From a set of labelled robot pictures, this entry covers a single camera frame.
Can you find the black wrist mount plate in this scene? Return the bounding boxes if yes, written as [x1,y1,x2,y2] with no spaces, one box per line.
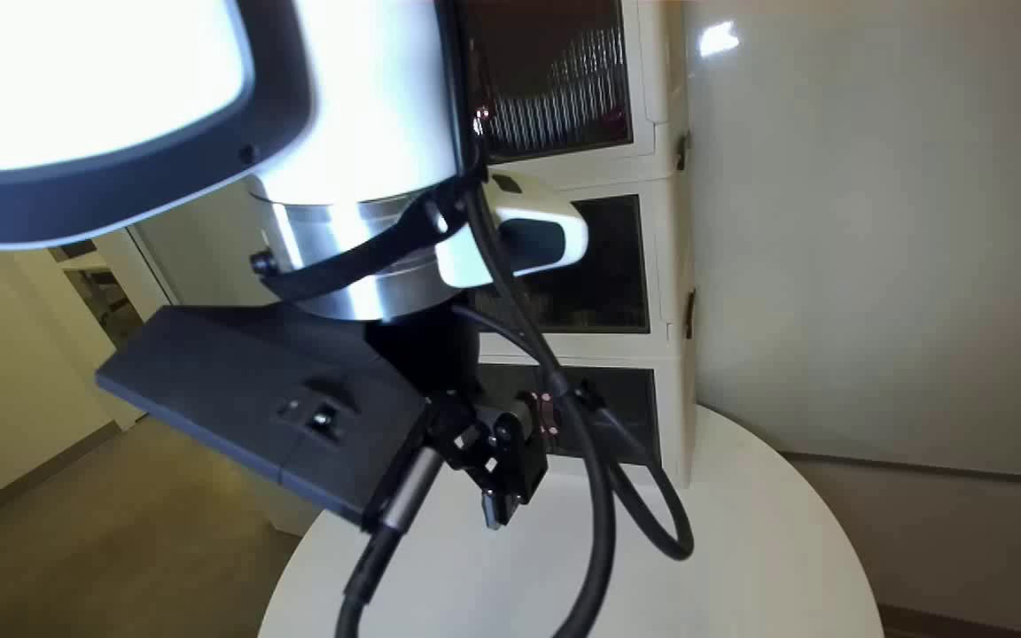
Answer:
[92,302,432,532]

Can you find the glossy white wall board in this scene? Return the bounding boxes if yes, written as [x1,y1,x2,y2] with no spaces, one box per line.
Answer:
[683,0,1021,486]

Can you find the black cable metal connector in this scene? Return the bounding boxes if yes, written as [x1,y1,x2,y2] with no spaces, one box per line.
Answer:
[332,444,451,638]

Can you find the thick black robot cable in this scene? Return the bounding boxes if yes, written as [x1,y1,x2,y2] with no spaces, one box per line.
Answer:
[455,103,699,638]

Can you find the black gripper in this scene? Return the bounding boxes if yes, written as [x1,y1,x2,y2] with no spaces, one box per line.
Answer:
[419,383,552,536]

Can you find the white stacked shelf cabinet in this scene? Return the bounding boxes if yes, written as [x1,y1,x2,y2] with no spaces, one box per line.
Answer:
[451,0,703,489]

